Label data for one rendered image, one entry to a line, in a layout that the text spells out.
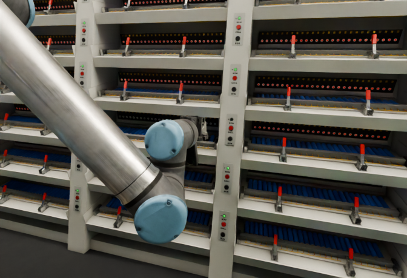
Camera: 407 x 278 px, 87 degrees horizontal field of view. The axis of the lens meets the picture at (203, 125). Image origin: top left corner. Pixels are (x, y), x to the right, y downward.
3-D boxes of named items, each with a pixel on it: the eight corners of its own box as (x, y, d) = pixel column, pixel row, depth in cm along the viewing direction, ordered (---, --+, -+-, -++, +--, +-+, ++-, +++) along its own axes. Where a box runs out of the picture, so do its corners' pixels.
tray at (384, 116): (427, 133, 72) (445, 92, 67) (243, 120, 86) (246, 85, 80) (393, 112, 90) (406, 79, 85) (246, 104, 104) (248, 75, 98)
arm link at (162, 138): (139, 160, 50) (142, 118, 50) (162, 151, 63) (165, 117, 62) (177, 166, 48) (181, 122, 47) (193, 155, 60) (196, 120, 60)
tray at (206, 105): (220, 118, 88) (221, 84, 82) (92, 109, 101) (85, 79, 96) (227, 103, 106) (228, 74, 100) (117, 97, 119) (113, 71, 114)
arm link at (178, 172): (141, 218, 48) (145, 165, 47) (147, 197, 60) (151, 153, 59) (183, 220, 50) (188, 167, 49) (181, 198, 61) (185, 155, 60)
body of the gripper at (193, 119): (206, 117, 76) (197, 117, 64) (205, 141, 77) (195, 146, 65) (186, 115, 78) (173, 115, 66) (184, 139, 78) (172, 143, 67)
